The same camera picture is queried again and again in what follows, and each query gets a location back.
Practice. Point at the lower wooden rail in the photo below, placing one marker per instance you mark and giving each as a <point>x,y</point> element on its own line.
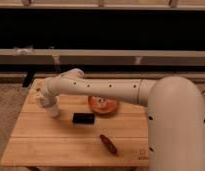
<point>101,57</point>

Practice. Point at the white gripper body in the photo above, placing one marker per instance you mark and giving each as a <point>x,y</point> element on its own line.
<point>48,103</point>

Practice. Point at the wooden table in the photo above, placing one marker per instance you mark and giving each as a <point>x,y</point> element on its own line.
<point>39,140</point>

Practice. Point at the wooden rail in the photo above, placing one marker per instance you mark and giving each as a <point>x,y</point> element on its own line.
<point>101,57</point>
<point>193,5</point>

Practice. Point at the upper wooden rail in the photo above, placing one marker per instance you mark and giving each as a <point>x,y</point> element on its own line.
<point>193,5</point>

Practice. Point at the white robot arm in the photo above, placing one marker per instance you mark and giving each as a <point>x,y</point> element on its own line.
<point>175,109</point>

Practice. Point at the black rectangular block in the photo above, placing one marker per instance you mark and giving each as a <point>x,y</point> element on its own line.
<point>84,118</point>

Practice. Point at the brown oblong toy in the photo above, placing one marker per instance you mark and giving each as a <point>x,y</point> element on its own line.
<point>108,144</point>

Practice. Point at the orange ceramic bowl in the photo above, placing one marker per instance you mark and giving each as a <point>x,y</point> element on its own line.
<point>101,105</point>

